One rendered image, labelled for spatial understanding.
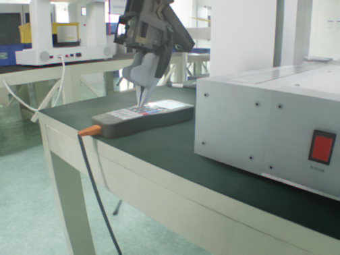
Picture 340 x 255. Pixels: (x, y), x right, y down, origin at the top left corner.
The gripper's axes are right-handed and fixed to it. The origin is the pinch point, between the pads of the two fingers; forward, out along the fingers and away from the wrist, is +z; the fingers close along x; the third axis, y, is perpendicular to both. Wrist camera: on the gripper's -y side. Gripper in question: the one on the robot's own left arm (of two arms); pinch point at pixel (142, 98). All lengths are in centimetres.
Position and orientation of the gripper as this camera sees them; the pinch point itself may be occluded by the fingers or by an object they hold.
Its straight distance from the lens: 48.7
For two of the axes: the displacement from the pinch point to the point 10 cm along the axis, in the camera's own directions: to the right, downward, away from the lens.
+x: 6.8, 2.4, -6.9
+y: -7.1, -0.3, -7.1
